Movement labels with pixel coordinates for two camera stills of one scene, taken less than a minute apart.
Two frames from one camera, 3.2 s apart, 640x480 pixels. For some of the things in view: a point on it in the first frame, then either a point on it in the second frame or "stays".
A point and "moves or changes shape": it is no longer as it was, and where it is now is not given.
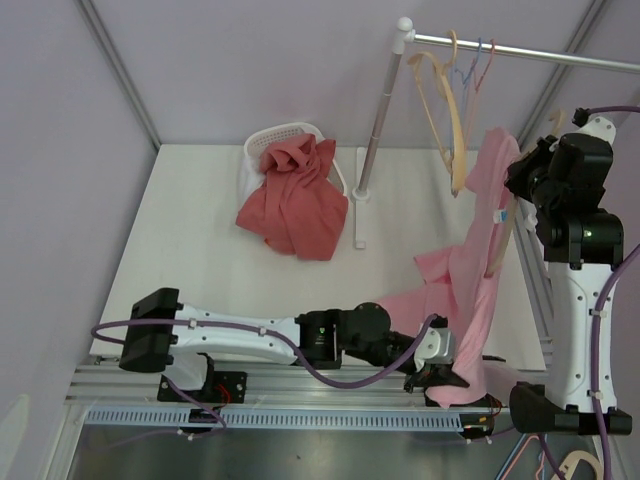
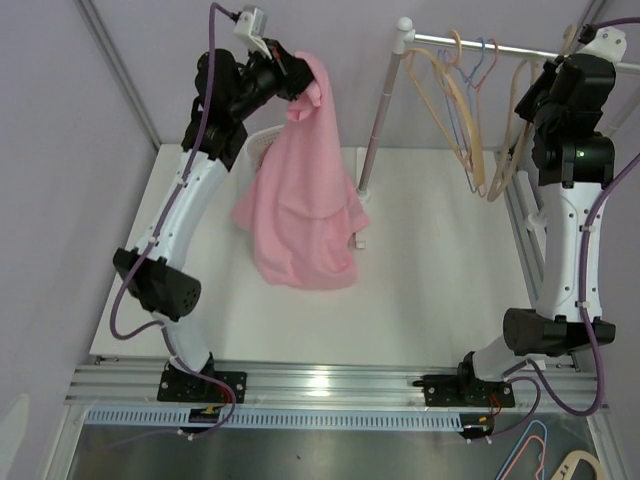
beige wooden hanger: [513, 204] to [521, 119]
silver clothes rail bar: [577, 60] stays
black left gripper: [434, 376] to [291, 75]
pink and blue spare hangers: [521, 440] stays
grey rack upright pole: [404, 34] stays
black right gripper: [519, 172] to [550, 70]
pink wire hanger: [477, 85] to [476, 111]
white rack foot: [361, 196] stays
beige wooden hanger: [459, 164] moves or changes shape
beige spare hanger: [572, 461] stays
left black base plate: [221, 387] stays
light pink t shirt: [452, 283] to [301, 202]
